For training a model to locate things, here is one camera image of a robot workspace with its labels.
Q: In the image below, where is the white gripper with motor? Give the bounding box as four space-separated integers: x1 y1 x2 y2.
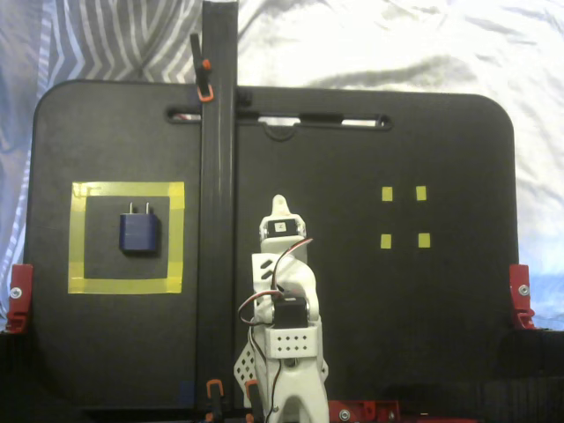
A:
257 194 312 254

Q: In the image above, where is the white grey bed sheet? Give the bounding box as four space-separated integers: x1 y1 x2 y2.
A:
0 0 564 331

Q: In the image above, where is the yellow tape square outline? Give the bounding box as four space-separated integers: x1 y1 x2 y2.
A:
67 180 186 295

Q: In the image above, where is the red triangular post bracket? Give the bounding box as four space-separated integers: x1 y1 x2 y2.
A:
328 398 402 423

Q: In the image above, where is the orange black spring clamp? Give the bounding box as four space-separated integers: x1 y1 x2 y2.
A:
244 379 261 416
189 33 217 105
206 378 226 423

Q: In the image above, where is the red metal corner bracket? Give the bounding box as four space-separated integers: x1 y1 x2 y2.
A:
5 263 35 334
508 263 537 331

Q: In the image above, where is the black flat bar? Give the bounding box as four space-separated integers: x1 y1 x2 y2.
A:
196 0 240 418

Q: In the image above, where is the red white servo cable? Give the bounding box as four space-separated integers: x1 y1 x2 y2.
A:
237 237 315 328

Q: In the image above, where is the black backdrop board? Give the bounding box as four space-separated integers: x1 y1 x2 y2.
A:
0 328 564 423

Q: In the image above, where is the blue white charger block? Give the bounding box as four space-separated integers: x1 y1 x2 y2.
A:
118 201 161 257

